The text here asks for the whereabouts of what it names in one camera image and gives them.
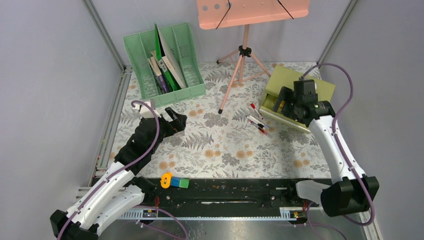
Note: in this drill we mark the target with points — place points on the green plastic folder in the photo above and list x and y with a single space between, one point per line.
161 57

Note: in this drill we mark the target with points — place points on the pink music stand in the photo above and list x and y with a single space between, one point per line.
217 14

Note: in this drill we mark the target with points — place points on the yellow toy block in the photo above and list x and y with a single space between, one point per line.
280 106

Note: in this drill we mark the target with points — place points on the blue capped marker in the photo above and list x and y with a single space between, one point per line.
258 122

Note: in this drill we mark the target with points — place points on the yellow-green drawer cabinet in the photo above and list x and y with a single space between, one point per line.
285 77

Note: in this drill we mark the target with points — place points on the red transparent pen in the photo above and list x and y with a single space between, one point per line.
263 131

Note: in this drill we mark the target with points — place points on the white binder folder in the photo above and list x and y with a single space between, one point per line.
172 60

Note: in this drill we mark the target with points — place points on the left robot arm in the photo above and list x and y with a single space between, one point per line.
119 189

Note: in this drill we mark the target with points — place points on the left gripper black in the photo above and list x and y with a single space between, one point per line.
179 123

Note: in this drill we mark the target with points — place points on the purple Treehouse book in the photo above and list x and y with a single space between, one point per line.
158 75

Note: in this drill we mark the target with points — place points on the orange blue green block stack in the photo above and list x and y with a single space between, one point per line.
167 180

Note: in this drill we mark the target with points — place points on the green desktop file organizer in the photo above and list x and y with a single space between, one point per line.
139 47

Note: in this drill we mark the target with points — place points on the black capped marker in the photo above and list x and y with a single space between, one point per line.
257 125

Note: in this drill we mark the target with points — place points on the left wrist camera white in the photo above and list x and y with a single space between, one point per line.
144 111

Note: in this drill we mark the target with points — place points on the floral table mat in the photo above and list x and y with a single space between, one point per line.
219 142

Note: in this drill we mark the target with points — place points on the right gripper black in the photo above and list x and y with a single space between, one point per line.
286 94

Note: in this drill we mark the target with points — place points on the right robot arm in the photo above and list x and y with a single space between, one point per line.
351 190

